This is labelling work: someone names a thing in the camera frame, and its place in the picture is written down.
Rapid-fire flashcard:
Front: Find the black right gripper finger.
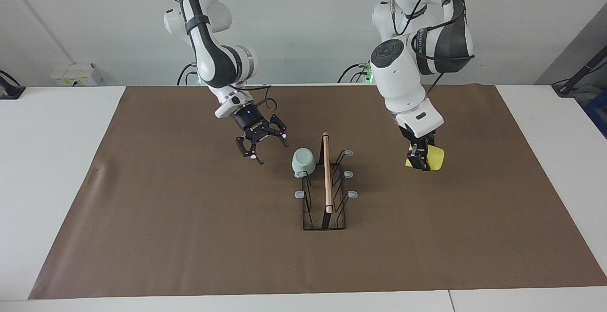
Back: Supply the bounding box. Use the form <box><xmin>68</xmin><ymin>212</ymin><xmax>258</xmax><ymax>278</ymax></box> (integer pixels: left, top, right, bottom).
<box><xmin>262</xmin><ymin>114</ymin><xmax>289</xmax><ymax>147</ymax></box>
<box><xmin>236</xmin><ymin>135</ymin><xmax>264</xmax><ymax>165</ymax></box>

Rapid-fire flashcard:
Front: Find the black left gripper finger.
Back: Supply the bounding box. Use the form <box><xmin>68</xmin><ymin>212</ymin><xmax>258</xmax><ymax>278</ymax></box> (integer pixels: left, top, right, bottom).
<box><xmin>408</xmin><ymin>143</ymin><xmax>432</xmax><ymax>172</ymax></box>

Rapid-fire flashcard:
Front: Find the yellow plastic cup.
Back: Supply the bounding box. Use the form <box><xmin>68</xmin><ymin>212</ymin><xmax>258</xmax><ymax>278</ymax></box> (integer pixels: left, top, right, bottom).
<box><xmin>405</xmin><ymin>144</ymin><xmax>445</xmax><ymax>171</ymax></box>

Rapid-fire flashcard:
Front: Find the pale green plastic cup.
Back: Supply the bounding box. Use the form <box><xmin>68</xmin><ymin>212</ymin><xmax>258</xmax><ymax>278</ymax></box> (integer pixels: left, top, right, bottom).
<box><xmin>291</xmin><ymin>147</ymin><xmax>317</xmax><ymax>174</ymax></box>

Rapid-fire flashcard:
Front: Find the brown paper table mat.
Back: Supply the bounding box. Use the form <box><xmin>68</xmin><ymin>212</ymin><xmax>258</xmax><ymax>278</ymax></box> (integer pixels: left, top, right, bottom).
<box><xmin>28</xmin><ymin>84</ymin><xmax>607</xmax><ymax>300</ymax></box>

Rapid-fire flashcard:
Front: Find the black stand pole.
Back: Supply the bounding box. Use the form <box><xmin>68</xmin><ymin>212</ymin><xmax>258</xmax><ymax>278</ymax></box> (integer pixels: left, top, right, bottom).
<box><xmin>552</xmin><ymin>46</ymin><xmax>607</xmax><ymax>97</ymax></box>

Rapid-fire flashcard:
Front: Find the white power socket box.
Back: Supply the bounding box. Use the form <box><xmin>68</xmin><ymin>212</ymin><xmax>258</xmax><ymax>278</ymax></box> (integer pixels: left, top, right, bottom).
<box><xmin>50</xmin><ymin>63</ymin><xmax>102</xmax><ymax>86</ymax></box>

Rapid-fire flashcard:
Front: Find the blue crate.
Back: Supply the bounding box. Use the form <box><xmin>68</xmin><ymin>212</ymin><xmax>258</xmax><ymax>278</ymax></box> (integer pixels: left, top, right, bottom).
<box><xmin>583</xmin><ymin>89</ymin><xmax>607</xmax><ymax>139</ymax></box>

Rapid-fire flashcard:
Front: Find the black table clamp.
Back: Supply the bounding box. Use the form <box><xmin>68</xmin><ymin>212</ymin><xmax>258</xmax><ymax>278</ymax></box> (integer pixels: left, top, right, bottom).
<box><xmin>0</xmin><ymin>70</ymin><xmax>26</xmax><ymax>100</ymax></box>

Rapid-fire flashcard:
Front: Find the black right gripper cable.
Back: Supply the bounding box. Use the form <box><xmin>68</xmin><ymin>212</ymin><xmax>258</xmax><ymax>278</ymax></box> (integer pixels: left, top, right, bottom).
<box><xmin>235</xmin><ymin>83</ymin><xmax>278</xmax><ymax>112</ymax></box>

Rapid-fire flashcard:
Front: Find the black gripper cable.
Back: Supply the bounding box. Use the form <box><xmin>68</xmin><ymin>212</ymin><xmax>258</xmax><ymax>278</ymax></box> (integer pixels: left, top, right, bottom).
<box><xmin>235</xmin><ymin>83</ymin><xmax>278</xmax><ymax>112</ymax></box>
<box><xmin>390</xmin><ymin>0</ymin><xmax>468</xmax><ymax>35</ymax></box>

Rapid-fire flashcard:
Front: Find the black wire cup rack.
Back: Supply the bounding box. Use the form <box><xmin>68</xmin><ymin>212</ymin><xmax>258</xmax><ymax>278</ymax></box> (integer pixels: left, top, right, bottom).
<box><xmin>294</xmin><ymin>132</ymin><xmax>359</xmax><ymax>231</ymax></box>

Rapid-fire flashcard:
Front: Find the black right arm base cable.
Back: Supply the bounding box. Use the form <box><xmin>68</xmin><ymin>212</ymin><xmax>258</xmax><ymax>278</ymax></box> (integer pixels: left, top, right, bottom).
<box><xmin>177</xmin><ymin>63</ymin><xmax>197</xmax><ymax>86</ymax></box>

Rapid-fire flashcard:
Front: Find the black arm base cable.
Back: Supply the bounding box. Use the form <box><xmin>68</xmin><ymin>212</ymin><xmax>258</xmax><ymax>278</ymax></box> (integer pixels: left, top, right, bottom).
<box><xmin>177</xmin><ymin>63</ymin><xmax>197</xmax><ymax>86</ymax></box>
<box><xmin>338</xmin><ymin>63</ymin><xmax>373</xmax><ymax>83</ymax></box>

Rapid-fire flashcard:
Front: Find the black left arm base cable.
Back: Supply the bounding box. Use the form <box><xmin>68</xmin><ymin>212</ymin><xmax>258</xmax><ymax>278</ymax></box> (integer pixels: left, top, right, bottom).
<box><xmin>338</xmin><ymin>63</ymin><xmax>373</xmax><ymax>83</ymax></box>

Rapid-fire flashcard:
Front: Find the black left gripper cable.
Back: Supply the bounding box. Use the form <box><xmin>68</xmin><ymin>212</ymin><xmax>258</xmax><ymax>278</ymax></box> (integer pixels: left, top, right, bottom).
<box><xmin>390</xmin><ymin>0</ymin><xmax>468</xmax><ymax>35</ymax></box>

